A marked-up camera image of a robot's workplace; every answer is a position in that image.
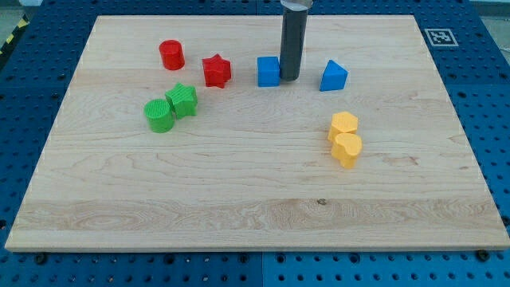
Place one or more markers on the blue triangle block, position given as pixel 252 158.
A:
pixel 334 77

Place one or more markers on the blue cube block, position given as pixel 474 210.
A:
pixel 268 71

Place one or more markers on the light wooden board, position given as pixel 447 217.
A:
pixel 253 169

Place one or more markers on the red star block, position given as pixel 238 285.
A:
pixel 217 71

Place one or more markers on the green star block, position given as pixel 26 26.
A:
pixel 183 100

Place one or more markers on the yellow hexagon block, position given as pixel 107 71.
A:
pixel 342 122

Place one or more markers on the yellow heart block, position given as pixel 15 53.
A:
pixel 346 148

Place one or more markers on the green cylinder block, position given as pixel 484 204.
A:
pixel 159 115

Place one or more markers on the red cylinder block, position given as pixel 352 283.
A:
pixel 172 54

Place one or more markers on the dark grey cylindrical pointer tool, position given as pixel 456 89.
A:
pixel 294 20

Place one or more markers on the white fiducial marker tag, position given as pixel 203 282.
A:
pixel 439 37

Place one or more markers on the yellow black hazard tape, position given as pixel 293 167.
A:
pixel 15 36

